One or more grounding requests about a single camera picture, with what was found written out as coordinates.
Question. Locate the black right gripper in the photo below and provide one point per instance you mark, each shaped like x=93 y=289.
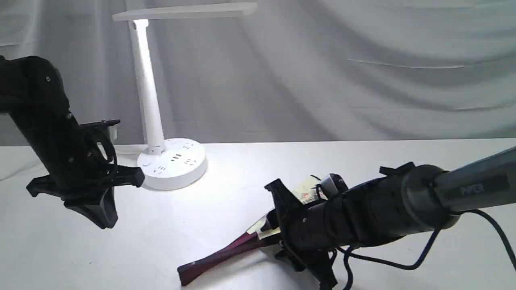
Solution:
x=310 y=232

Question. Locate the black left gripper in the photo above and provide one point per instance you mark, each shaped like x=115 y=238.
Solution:
x=77 y=163

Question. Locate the painted folding paper fan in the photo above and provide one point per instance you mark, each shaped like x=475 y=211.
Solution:
x=262 y=233

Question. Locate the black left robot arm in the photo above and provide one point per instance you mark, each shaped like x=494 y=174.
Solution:
x=33 y=82

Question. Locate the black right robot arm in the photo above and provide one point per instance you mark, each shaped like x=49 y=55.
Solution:
x=406 y=200

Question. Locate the white desk lamp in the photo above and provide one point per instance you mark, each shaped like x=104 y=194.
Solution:
x=175 y=163

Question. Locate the grey backdrop cloth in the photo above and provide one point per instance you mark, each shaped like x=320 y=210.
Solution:
x=295 y=70

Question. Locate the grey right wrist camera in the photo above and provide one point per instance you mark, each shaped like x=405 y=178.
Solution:
x=331 y=185

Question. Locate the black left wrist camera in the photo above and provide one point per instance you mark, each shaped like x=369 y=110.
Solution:
x=106 y=127

